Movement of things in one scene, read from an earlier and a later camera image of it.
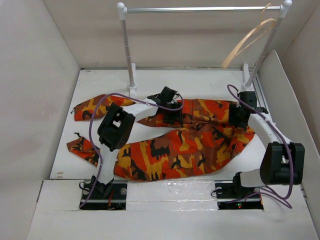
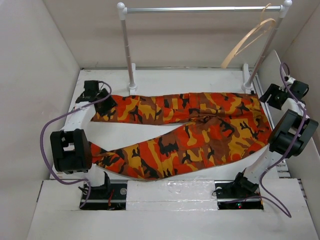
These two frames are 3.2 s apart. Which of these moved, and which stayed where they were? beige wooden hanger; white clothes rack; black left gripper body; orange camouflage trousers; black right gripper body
Moved: black right gripper body; black left gripper body; orange camouflage trousers
Stayed: white clothes rack; beige wooden hanger
